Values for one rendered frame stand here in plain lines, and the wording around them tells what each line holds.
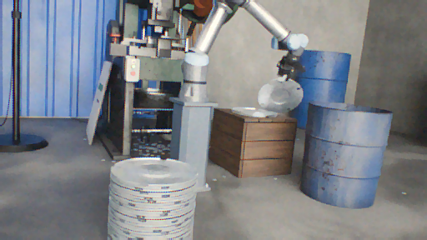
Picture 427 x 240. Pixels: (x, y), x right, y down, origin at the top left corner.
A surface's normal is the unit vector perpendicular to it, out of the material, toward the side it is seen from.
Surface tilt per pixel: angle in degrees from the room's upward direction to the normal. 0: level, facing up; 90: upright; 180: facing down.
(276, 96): 126
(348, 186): 92
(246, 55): 90
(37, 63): 90
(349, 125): 92
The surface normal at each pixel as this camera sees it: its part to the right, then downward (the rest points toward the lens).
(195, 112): 0.49, 0.18
